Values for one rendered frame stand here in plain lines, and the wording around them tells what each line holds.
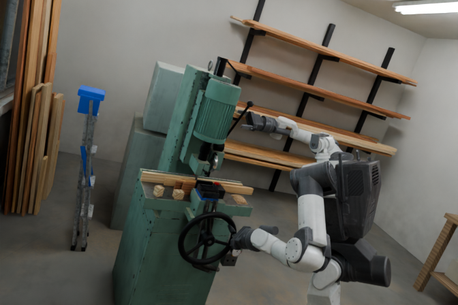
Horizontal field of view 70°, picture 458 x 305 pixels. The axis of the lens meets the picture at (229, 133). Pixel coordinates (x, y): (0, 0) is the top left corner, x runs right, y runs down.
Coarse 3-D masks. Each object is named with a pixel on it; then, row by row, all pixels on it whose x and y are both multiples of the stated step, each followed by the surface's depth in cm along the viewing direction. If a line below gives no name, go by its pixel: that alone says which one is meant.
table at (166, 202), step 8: (144, 184) 168; (152, 184) 170; (160, 184) 173; (144, 192) 160; (152, 192) 162; (168, 192) 168; (144, 200) 156; (152, 200) 157; (160, 200) 158; (168, 200) 160; (176, 200) 162; (184, 200) 164; (224, 200) 179; (232, 200) 182; (144, 208) 157; (152, 208) 158; (160, 208) 160; (168, 208) 162; (176, 208) 163; (184, 208) 165; (224, 208) 174; (232, 208) 176; (240, 208) 178; (248, 208) 181; (192, 216) 158
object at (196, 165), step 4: (192, 156) 182; (196, 156) 182; (192, 160) 181; (196, 160) 176; (200, 160) 177; (192, 164) 180; (196, 164) 175; (200, 164) 173; (204, 164) 174; (208, 164) 175; (192, 168) 179; (196, 168) 174; (200, 168) 174; (204, 168) 175; (208, 168) 176; (196, 172) 174; (200, 172) 175
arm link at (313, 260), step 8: (272, 248) 120; (280, 248) 116; (312, 248) 105; (320, 248) 108; (280, 256) 114; (304, 256) 103; (312, 256) 104; (320, 256) 105; (288, 264) 110; (296, 264) 104; (304, 264) 104; (312, 264) 105; (320, 264) 105
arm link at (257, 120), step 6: (252, 114) 175; (258, 114) 178; (246, 120) 178; (252, 120) 172; (258, 120) 175; (264, 120) 176; (270, 120) 176; (258, 126) 173; (264, 126) 175; (270, 126) 176
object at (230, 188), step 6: (168, 180) 174; (174, 180) 175; (228, 186) 190; (234, 186) 192; (240, 186) 195; (228, 192) 191; (234, 192) 193; (240, 192) 194; (246, 192) 196; (252, 192) 198
